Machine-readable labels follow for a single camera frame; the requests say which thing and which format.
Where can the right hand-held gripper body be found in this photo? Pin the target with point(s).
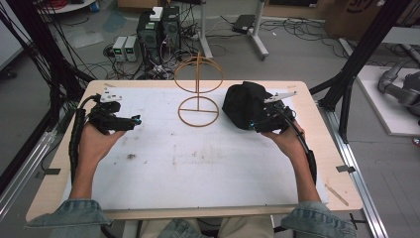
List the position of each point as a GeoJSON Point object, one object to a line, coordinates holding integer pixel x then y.
{"type": "Point", "coordinates": [275, 115]}

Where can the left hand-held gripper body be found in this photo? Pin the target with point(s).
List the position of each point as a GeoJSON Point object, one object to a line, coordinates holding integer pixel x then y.
{"type": "Point", "coordinates": [110, 121]}

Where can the black hat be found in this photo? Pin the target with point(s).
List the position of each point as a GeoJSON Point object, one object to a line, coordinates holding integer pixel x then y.
{"type": "Point", "coordinates": [242, 104]}

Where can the person's left hand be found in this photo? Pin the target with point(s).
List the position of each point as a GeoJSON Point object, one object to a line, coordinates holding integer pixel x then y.
{"type": "Point", "coordinates": [95, 145]}

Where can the person's right hand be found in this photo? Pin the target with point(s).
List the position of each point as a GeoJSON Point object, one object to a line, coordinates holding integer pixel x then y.
{"type": "Point", "coordinates": [287, 142]}

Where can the grey power supply unit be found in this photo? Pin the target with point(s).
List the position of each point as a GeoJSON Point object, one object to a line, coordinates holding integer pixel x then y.
{"type": "Point", "coordinates": [119, 49]}
{"type": "Point", "coordinates": [131, 49]}

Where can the white table mat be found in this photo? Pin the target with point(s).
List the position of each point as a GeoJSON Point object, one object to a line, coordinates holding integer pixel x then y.
{"type": "Point", "coordinates": [198, 165]}

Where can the black computer tower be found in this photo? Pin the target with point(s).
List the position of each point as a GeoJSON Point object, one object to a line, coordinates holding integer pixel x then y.
{"type": "Point", "coordinates": [149, 39]}
{"type": "Point", "coordinates": [171, 28]}

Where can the grey tape piece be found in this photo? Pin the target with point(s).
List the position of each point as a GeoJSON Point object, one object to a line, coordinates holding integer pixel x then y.
{"type": "Point", "coordinates": [49, 172]}
{"type": "Point", "coordinates": [345, 168]}

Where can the black flat device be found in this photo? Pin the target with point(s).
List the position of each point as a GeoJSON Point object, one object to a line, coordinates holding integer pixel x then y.
{"type": "Point", "coordinates": [243, 23]}

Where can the thin wooden stick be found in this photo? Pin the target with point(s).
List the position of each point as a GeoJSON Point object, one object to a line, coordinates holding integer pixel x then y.
{"type": "Point", "coordinates": [336, 195]}

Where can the white base board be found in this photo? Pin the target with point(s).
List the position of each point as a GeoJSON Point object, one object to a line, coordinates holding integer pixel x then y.
{"type": "Point", "coordinates": [379, 109]}

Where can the white box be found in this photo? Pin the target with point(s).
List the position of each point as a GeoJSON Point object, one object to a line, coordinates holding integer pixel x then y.
{"type": "Point", "coordinates": [156, 14]}

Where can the right denim sleeve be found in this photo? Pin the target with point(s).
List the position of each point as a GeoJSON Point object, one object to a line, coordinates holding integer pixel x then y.
{"type": "Point", "coordinates": [317, 219]}

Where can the person's beige trousers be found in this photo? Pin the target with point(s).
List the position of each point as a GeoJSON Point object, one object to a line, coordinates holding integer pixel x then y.
{"type": "Point", "coordinates": [211, 228]}

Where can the blue tape roll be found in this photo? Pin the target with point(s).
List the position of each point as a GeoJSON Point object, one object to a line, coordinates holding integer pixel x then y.
{"type": "Point", "coordinates": [94, 6]}

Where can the round white table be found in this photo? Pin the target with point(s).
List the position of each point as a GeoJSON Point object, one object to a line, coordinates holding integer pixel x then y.
{"type": "Point", "coordinates": [71, 6]}

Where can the cardboard box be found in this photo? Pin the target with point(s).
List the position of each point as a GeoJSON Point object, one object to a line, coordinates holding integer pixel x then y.
{"type": "Point", "coordinates": [353, 18]}

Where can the white metal table frame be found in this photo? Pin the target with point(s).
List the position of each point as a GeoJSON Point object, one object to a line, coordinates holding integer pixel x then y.
{"type": "Point", "coordinates": [257, 33]}

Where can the black frame post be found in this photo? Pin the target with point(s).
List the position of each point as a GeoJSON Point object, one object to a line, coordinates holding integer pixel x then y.
{"type": "Point", "coordinates": [360, 56]}
{"type": "Point", "coordinates": [43, 49]}

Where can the aluminium rail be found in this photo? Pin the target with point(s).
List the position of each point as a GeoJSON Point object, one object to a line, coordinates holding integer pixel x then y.
{"type": "Point", "coordinates": [356, 175]}
{"type": "Point", "coordinates": [23, 175]}

